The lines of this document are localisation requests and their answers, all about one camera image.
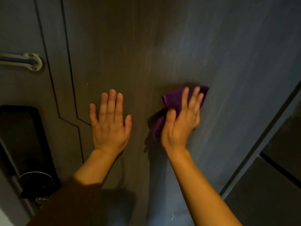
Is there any person's left hand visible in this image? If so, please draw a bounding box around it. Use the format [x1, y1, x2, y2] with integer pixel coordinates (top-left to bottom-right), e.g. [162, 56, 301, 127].
[89, 89, 133, 156]

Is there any purple cleaning cloth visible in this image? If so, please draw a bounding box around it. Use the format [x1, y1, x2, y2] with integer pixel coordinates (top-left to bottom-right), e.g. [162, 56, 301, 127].
[150, 86, 209, 138]

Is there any silver metal pull handle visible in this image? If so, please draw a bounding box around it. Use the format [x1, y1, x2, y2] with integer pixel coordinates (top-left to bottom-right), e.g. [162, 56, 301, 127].
[0, 52, 43, 72]

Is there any black door lock panel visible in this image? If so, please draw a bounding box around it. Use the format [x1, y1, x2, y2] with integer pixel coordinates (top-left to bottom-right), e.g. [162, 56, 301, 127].
[0, 105, 62, 199]

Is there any person's right hand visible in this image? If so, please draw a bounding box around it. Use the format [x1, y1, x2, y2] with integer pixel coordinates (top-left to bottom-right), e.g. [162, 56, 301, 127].
[161, 86, 204, 153]

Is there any round black door knob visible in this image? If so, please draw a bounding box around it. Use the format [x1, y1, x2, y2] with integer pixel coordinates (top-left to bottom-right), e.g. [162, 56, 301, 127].
[18, 171, 54, 198]

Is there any grey door frame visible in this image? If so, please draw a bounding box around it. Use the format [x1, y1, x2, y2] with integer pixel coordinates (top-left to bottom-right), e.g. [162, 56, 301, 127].
[219, 80, 301, 200]

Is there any person's right forearm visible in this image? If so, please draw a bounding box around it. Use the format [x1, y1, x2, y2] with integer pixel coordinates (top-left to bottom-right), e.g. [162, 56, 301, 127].
[165, 147, 243, 226]

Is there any grey wooden door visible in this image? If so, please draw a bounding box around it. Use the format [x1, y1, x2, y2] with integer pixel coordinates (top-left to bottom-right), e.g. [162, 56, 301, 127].
[0, 0, 301, 226]

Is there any person's left forearm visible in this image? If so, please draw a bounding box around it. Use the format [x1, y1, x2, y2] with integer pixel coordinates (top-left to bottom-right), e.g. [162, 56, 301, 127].
[72, 149, 119, 186]

